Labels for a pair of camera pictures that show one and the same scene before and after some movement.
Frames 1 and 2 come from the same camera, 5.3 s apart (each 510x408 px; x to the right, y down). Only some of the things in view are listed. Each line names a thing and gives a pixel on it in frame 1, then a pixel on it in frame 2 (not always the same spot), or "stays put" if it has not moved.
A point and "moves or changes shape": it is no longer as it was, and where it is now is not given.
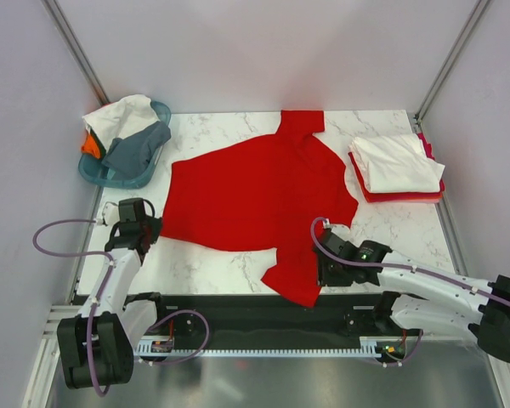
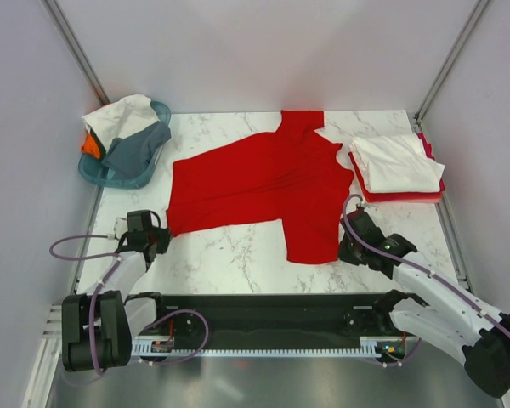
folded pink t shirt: (427, 146) stays put
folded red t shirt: (381, 196) stays put
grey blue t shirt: (129, 155) stays put
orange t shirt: (90, 145) stays put
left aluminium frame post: (76, 48) stays put
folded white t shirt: (396, 163) stays put
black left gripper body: (152, 227) → (161, 238)
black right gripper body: (331, 274) → (350, 252)
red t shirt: (276, 191) moves or changes shape
